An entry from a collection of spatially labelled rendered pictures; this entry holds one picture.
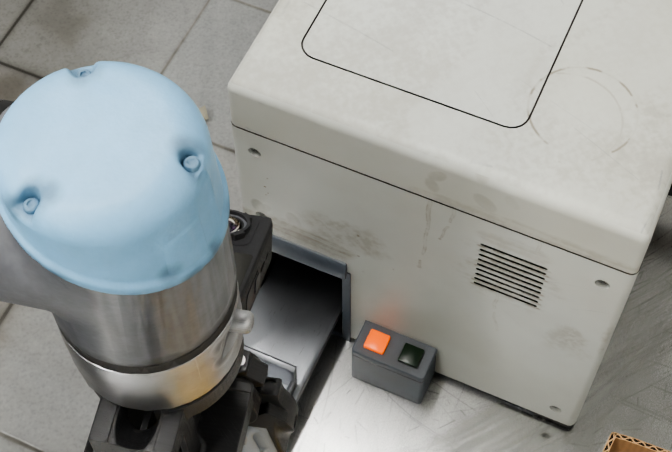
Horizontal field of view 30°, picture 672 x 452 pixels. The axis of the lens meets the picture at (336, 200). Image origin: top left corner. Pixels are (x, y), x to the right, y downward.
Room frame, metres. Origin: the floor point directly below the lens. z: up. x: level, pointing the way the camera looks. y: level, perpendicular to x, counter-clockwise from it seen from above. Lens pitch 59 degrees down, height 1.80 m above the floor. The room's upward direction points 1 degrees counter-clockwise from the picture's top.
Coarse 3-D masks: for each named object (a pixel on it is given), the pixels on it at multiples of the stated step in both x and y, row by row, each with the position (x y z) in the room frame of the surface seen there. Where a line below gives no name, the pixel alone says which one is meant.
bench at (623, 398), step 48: (336, 336) 0.43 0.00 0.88; (624, 336) 0.43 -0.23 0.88; (336, 384) 0.39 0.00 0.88; (432, 384) 0.39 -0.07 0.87; (624, 384) 0.38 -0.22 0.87; (336, 432) 0.35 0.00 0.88; (384, 432) 0.35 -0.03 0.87; (432, 432) 0.35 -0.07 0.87; (480, 432) 0.35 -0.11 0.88; (528, 432) 0.35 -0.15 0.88; (576, 432) 0.34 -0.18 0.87; (624, 432) 0.34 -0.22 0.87
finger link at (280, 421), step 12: (264, 384) 0.25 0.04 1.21; (276, 384) 0.25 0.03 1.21; (264, 396) 0.24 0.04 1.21; (276, 396) 0.24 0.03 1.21; (288, 396) 0.25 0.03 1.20; (264, 408) 0.24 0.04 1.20; (276, 408) 0.24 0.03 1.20; (288, 408) 0.24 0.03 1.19; (264, 420) 0.24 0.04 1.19; (276, 420) 0.23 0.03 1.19; (288, 420) 0.24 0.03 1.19; (276, 432) 0.24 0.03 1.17; (288, 432) 0.24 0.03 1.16; (276, 444) 0.23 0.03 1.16
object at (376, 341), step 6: (372, 330) 0.41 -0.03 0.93; (372, 336) 0.40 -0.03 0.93; (378, 336) 0.40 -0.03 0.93; (384, 336) 0.40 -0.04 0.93; (366, 342) 0.40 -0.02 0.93; (372, 342) 0.40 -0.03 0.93; (378, 342) 0.40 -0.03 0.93; (384, 342) 0.40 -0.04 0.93; (372, 348) 0.39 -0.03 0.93; (378, 348) 0.39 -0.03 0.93; (384, 348) 0.39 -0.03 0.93
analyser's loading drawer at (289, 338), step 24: (288, 264) 0.47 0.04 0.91; (264, 288) 0.45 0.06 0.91; (288, 288) 0.45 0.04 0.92; (312, 288) 0.45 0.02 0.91; (336, 288) 0.45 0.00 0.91; (264, 312) 0.43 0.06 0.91; (288, 312) 0.43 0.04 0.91; (312, 312) 0.43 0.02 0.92; (336, 312) 0.43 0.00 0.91; (264, 336) 0.41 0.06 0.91; (288, 336) 0.41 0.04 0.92; (312, 336) 0.41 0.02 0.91; (264, 360) 0.38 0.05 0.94; (288, 360) 0.39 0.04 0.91; (312, 360) 0.39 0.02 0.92; (288, 384) 0.37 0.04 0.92
